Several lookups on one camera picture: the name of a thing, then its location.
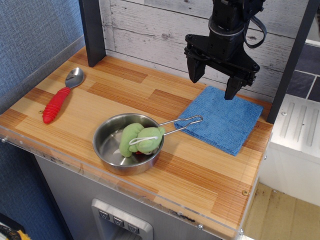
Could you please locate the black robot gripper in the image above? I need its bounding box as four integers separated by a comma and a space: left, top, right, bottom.
184, 24, 260, 100

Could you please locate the blue cloth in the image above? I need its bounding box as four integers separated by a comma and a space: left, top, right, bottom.
179, 86, 264, 156

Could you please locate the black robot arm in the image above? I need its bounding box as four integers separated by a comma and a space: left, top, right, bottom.
184, 0, 267, 100

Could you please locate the green plush toy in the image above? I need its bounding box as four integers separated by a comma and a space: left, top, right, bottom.
119, 123, 166, 158

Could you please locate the white ridged side unit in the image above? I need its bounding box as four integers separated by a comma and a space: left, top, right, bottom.
259, 94, 320, 206

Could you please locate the stainless steel saucepan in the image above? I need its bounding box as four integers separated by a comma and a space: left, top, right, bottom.
92, 113, 203, 175

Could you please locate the silver button control panel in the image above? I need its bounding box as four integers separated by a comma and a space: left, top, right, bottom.
91, 198, 154, 240

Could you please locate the yellow object bottom left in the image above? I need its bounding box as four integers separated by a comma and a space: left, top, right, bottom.
17, 230, 31, 240

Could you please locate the dark grey right post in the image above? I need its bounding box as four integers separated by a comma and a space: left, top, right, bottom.
266, 0, 320, 124

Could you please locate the dark grey post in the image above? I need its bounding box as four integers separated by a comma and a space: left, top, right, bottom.
78, 0, 106, 67
266, 0, 320, 124

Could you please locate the dark grey left post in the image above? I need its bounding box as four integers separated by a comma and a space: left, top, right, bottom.
78, 0, 106, 67

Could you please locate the red handled metal spoon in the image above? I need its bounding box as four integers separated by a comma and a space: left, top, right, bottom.
42, 67, 85, 124

